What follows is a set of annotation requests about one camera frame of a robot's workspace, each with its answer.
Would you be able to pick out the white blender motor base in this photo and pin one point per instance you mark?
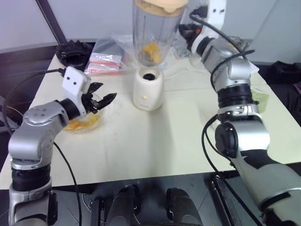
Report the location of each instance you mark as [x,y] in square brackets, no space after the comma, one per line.
[148,94]

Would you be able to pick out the black bag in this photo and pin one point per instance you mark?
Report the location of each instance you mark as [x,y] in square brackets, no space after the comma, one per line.
[282,75]

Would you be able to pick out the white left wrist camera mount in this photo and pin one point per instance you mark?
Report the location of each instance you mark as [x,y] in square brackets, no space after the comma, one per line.
[74,81]

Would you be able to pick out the black slanted pole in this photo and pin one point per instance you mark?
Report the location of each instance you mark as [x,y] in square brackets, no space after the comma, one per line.
[53,23]

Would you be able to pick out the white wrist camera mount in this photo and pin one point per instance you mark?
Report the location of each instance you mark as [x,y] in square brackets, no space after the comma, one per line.
[74,81]
[217,16]

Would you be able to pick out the black toothed round part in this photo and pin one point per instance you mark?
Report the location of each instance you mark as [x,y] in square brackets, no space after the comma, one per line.
[73,53]

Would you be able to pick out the clear glass bowl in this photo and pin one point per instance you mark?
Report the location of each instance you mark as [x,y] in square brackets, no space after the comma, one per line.
[96,123]

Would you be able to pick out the pale green sheet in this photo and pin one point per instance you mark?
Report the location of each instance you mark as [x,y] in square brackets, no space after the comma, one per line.
[262,100]

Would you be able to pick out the crumpled clear plastic wrap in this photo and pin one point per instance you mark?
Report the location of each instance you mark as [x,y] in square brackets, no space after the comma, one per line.
[178,53]

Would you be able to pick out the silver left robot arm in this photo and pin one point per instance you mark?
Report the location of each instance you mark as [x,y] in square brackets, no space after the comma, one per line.
[30,141]

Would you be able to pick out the clear zip bag red strip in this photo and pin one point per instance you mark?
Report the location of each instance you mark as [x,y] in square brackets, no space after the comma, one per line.
[101,68]

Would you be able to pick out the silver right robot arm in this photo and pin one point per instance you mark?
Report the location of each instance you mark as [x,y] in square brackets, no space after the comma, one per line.
[242,131]

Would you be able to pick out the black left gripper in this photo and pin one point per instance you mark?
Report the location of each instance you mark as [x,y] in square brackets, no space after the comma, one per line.
[90,103]

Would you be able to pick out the large clear plastic bag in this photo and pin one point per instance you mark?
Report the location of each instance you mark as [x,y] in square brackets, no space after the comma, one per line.
[110,44]

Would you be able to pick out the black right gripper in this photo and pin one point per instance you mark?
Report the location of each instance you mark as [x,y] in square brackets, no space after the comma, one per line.
[187,35]

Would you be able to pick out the beige round blender lid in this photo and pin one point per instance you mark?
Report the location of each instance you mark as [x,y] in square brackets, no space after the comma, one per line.
[164,4]

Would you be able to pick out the clear blender jar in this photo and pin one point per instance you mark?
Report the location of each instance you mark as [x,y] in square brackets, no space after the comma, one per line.
[141,35]

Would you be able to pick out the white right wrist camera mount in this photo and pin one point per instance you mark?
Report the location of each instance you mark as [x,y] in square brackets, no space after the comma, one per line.
[217,16]

